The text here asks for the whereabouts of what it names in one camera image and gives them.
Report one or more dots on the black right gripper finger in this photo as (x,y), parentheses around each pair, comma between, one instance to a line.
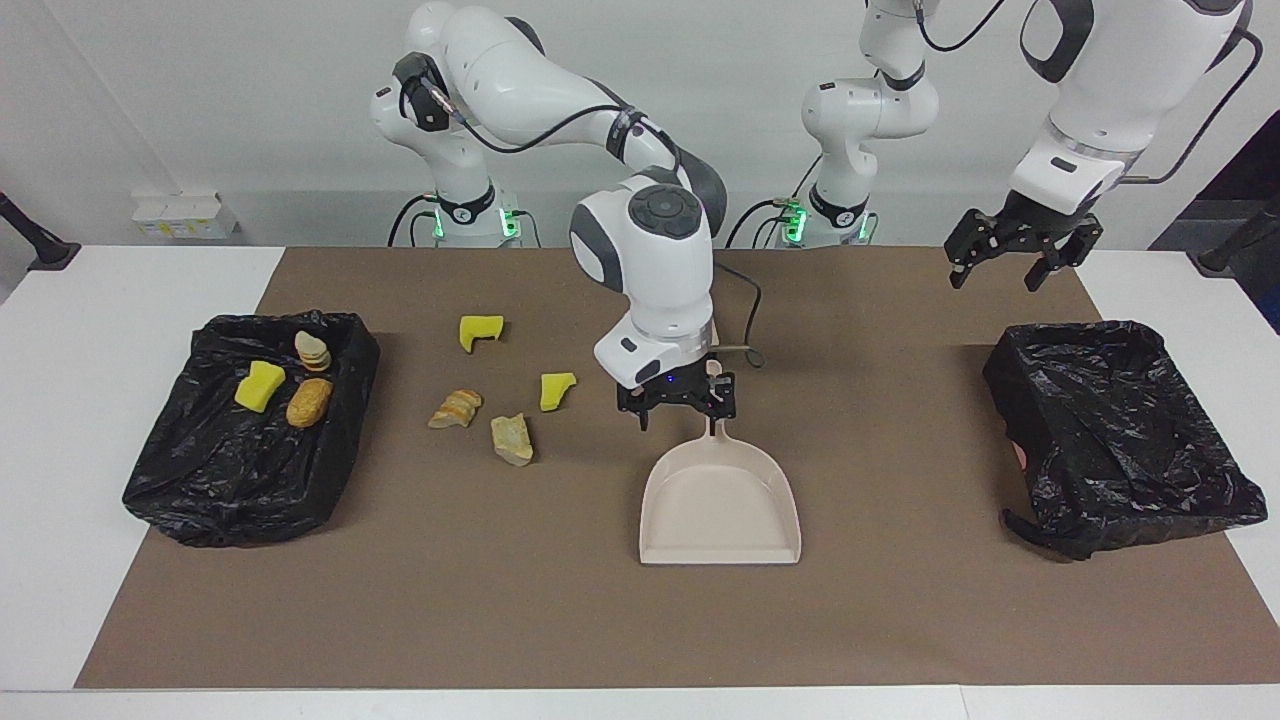
(722,395)
(635,405)

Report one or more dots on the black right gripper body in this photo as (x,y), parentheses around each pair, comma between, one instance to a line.
(675,385)

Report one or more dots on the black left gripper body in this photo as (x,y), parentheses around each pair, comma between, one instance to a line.
(1040,212)

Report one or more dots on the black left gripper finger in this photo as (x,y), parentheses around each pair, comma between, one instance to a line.
(1062,255)
(972,245)

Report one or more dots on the beige plastic dustpan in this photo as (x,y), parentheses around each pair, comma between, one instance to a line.
(720,500)

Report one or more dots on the brown bread roll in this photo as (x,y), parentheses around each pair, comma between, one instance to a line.
(309,402)

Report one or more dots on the pale ridged bread piece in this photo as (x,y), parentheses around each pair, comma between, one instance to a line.
(312,352)

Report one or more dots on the yellow sponge block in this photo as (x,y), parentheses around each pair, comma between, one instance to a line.
(260,387)

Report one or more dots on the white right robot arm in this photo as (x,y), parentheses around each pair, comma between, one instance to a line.
(650,270)

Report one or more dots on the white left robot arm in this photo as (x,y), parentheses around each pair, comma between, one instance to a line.
(870,110)

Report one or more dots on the black bag lined bin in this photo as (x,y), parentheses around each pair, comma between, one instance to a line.
(220,480)
(1110,440)

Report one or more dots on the yellow sponge with curved notch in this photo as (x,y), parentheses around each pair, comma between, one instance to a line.
(552,390)

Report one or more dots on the pale angular bread chunk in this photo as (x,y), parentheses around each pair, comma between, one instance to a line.
(512,440)

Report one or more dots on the black stand leg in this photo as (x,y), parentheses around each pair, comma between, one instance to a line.
(1235,245)
(35,240)

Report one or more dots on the yellow sponge with square notch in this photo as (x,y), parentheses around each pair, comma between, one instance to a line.
(474,328)

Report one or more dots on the striped orange bread piece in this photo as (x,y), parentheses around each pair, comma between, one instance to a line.
(456,410)

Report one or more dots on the dark cabinet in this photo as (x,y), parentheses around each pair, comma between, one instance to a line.
(1250,165)

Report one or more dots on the brown table mat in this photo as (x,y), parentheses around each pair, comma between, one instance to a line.
(640,620)

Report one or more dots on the white wall power box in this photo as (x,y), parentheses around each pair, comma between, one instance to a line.
(185,215)

